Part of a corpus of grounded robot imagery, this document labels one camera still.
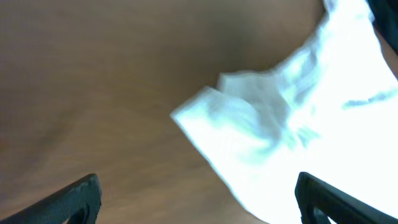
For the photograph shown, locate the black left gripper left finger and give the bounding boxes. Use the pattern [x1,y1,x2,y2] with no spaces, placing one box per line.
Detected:
[1,174,101,224]

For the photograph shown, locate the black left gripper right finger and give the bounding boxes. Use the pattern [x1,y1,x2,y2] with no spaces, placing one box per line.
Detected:
[295,172,397,224]

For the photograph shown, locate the white polo shirt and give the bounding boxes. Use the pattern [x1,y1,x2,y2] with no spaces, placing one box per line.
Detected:
[171,1,397,223]

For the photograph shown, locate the black garment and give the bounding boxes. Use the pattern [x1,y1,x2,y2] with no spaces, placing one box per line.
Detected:
[368,0,397,54]

